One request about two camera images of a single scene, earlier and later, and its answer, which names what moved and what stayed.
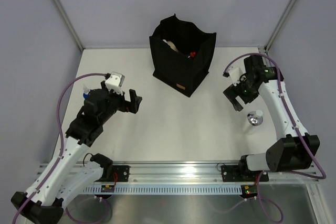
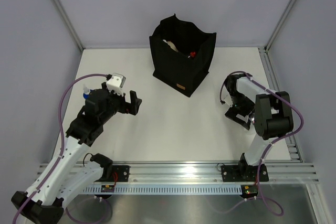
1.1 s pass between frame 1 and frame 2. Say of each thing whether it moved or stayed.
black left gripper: stayed
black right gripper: moved
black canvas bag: stayed
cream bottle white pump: stayed
